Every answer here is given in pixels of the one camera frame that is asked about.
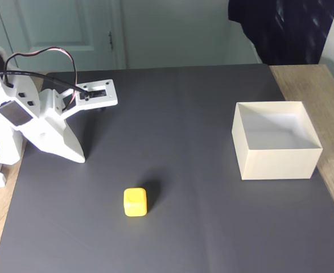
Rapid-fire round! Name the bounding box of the yellow cube block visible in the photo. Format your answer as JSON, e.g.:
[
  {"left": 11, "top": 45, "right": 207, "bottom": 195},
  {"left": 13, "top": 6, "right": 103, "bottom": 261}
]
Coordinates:
[{"left": 123, "top": 187, "right": 149, "bottom": 218}]

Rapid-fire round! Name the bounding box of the white open box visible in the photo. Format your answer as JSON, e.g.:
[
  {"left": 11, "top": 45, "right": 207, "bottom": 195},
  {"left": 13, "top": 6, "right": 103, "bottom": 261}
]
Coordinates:
[{"left": 230, "top": 101, "right": 324, "bottom": 181}]

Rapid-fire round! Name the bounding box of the black table mat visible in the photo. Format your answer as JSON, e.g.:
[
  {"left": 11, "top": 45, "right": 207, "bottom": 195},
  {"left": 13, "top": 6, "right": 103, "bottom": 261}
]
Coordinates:
[{"left": 0, "top": 63, "right": 334, "bottom": 273}]

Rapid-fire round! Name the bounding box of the dark hanging cloth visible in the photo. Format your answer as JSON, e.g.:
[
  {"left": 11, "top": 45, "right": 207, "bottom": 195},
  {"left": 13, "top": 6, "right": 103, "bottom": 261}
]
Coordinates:
[{"left": 228, "top": 0, "right": 334, "bottom": 66}]

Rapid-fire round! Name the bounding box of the black camera cable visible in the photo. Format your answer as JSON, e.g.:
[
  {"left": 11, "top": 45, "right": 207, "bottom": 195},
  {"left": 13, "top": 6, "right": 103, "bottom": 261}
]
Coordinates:
[{"left": 0, "top": 71, "right": 90, "bottom": 97}]

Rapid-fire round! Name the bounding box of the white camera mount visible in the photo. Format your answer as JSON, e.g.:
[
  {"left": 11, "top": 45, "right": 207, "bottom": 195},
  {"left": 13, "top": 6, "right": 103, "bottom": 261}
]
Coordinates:
[{"left": 66, "top": 78, "right": 119, "bottom": 115}]

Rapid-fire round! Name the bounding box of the red white black servo wire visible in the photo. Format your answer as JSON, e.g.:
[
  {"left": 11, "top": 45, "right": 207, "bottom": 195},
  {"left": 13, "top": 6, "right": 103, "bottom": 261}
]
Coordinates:
[{"left": 4, "top": 47, "right": 80, "bottom": 112}]

